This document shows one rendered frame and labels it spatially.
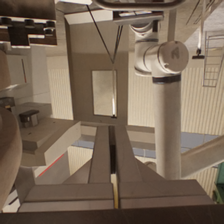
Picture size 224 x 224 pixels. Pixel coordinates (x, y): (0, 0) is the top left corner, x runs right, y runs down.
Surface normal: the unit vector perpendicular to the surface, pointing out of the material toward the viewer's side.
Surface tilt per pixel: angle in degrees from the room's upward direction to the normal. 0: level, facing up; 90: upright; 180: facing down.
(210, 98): 90
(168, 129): 87
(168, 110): 87
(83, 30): 90
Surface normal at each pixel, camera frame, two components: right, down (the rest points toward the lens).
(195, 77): -0.30, 0.28
